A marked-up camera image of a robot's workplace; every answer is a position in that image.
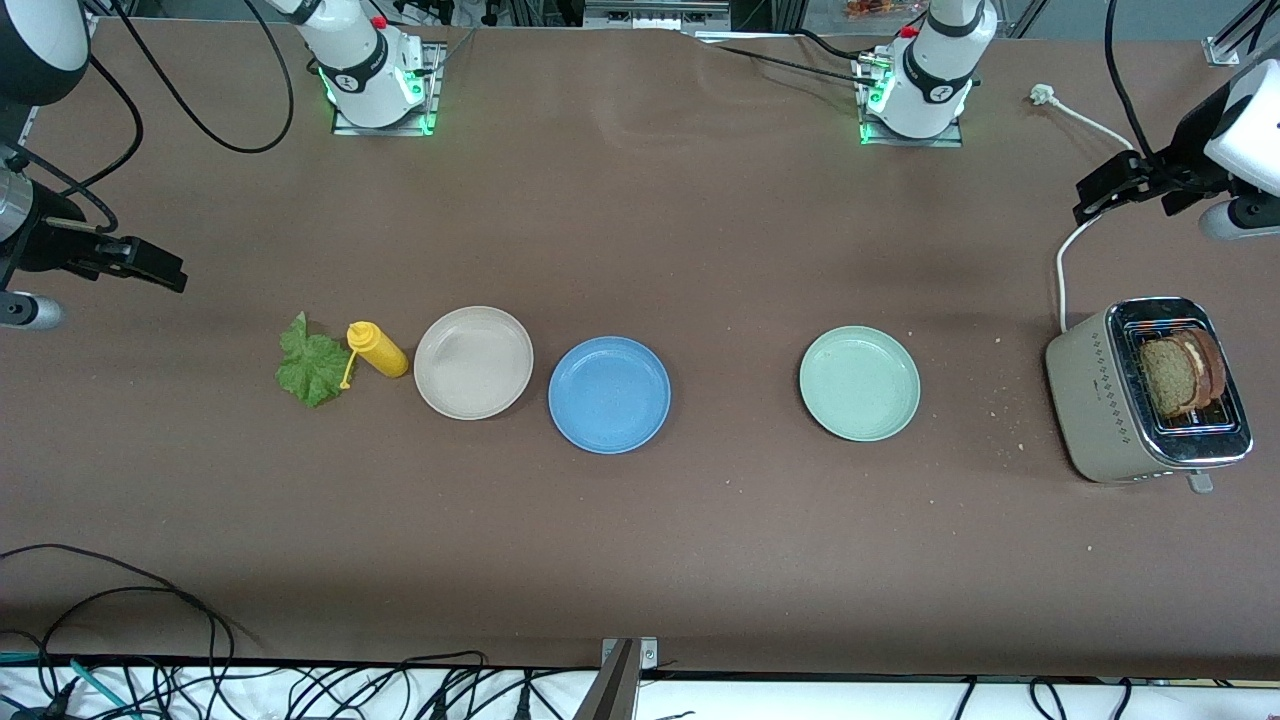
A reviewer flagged black cable on table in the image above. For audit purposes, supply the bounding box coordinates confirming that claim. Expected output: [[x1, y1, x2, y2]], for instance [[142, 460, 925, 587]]
[[700, 28, 883, 87]]

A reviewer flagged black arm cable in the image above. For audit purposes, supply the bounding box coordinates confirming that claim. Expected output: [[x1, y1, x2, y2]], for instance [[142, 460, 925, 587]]
[[105, 0, 296, 155], [1103, 0, 1161, 161]]

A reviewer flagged yellow mustard squeeze bottle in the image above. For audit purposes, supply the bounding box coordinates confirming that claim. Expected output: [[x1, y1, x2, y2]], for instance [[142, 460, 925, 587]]
[[339, 321, 410, 390]]

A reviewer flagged grey power strip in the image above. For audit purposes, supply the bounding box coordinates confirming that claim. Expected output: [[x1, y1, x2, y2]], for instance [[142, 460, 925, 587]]
[[583, 0, 731, 31]]

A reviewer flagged aluminium profile bar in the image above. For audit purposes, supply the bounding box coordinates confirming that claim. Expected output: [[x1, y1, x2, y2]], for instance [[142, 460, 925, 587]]
[[1205, 0, 1280, 69]]

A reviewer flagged long black looped cable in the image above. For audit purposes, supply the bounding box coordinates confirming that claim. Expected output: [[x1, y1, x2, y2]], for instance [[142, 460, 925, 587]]
[[0, 544, 263, 720]]

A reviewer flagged teal cable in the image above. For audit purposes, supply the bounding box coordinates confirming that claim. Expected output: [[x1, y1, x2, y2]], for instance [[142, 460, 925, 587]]
[[0, 650, 136, 720]]

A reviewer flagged light green round plate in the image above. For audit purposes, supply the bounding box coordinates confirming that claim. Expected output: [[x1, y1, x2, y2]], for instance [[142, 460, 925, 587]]
[[798, 325, 922, 443]]

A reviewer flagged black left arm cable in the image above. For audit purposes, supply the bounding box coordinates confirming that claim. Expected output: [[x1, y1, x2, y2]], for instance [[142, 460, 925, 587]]
[[1103, 0, 1161, 161]]

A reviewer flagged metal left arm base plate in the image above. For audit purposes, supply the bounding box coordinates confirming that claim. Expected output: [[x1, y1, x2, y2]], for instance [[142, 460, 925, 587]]
[[852, 50, 966, 149]]

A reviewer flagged beige chrome toaster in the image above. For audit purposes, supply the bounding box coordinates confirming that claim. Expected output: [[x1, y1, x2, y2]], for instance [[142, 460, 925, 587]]
[[1045, 296, 1254, 494]]

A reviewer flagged green lettuce leaf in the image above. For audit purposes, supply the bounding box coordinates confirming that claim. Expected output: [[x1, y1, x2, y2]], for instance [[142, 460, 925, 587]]
[[276, 312, 353, 408]]

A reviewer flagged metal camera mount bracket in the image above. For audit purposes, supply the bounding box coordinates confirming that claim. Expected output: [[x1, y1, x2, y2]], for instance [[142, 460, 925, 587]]
[[575, 637, 659, 720]]

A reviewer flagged brown bread slice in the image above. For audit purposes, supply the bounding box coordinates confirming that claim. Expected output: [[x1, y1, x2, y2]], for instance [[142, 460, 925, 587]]
[[1140, 337, 1201, 419], [1172, 328, 1228, 406]]

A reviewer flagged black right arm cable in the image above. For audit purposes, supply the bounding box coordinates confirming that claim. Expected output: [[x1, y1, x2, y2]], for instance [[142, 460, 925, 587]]
[[105, 0, 296, 155]]

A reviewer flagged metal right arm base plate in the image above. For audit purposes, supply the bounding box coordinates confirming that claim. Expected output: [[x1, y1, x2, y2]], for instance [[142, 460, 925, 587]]
[[330, 42, 446, 138]]

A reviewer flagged beige round plate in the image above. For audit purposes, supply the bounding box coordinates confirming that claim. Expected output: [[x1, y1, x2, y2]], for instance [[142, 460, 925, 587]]
[[413, 305, 535, 421]]

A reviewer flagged blue round plate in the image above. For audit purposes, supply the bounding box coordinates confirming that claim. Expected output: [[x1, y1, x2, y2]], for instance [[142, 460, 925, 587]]
[[547, 336, 672, 455]]

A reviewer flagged white toaster power cable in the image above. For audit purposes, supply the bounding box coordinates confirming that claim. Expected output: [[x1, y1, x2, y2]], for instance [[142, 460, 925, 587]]
[[1030, 84, 1136, 334]]

